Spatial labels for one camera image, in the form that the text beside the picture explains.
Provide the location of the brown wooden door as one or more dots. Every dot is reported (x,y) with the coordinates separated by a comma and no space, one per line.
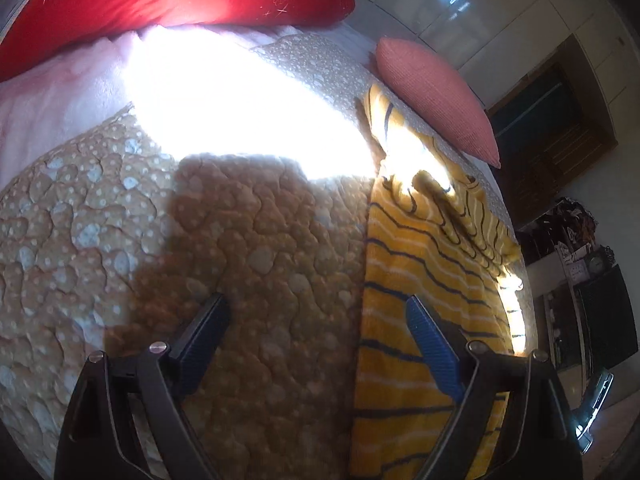
(551,128)

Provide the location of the dark ornate mantel clock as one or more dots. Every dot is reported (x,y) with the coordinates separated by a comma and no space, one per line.
(599,261)

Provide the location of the yellow striped knit sweater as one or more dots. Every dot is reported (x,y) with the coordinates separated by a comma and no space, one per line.
(431,234)

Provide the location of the beige heart-pattern quilt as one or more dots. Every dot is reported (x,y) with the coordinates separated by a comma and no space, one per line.
(250,177)

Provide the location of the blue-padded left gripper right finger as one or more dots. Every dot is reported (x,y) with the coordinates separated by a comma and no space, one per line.
(537,439)

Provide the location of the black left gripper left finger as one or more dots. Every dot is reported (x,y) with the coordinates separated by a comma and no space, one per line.
(99,439)

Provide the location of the white shelf unit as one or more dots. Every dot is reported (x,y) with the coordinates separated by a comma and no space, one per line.
(564,233)

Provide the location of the white wardrobe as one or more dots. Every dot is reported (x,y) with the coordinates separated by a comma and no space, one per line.
(494,44)

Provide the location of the purple square clock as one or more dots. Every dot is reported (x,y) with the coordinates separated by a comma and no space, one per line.
(577,272)

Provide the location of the pink textured pillow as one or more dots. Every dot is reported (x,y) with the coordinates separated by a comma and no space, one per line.
(439,95)

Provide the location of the red embroidered long pillow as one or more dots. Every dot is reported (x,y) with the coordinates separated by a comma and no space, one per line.
(43,27)

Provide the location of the black television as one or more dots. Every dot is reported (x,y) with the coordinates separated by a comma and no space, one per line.
(610,319)

